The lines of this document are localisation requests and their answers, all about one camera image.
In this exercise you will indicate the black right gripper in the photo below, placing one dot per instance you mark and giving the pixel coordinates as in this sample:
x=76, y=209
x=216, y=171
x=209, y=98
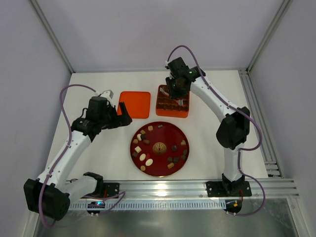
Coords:
x=173, y=89

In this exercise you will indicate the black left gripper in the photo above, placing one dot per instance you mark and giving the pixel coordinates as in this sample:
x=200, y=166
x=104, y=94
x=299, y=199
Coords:
x=115, y=120

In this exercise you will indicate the metal serving tongs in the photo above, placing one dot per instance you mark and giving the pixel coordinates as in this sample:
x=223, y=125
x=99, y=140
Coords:
x=167, y=97

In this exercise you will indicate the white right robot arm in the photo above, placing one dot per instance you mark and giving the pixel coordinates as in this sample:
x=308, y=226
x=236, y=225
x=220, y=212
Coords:
x=233, y=129

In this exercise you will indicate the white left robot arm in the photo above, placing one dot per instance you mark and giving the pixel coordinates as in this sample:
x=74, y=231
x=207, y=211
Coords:
x=49, y=195

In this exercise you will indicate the orange chocolate box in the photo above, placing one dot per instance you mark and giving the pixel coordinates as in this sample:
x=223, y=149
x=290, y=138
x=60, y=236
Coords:
x=166, y=107

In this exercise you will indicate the white square chocolate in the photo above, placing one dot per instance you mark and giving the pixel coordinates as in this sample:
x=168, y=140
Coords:
x=138, y=149

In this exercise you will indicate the white swirl oval chocolate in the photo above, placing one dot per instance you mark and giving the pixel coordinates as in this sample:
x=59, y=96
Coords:
x=142, y=157

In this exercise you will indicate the tan striped bar chocolate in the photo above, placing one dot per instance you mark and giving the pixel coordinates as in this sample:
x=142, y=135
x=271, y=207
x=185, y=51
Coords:
x=170, y=165

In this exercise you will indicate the orange tin lid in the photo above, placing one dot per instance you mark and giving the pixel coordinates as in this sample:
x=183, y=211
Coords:
x=137, y=103

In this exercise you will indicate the round red plate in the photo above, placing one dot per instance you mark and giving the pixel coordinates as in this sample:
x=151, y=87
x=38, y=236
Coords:
x=160, y=148

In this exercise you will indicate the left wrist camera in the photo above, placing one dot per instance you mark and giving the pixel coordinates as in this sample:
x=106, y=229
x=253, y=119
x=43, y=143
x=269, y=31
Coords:
x=106, y=94

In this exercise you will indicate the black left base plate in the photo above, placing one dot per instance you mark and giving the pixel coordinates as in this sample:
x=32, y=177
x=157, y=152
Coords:
x=110, y=189

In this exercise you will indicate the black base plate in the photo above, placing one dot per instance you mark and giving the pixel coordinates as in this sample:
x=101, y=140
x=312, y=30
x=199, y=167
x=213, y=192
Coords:
x=110, y=189
x=221, y=189

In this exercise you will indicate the white slotted cable duct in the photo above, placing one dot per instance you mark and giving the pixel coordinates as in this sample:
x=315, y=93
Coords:
x=148, y=204

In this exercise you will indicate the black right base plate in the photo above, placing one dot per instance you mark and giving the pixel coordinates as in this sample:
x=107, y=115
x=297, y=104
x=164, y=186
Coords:
x=221, y=189

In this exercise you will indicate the aluminium frame rail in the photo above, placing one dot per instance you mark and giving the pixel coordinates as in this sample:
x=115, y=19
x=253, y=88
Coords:
x=109, y=155

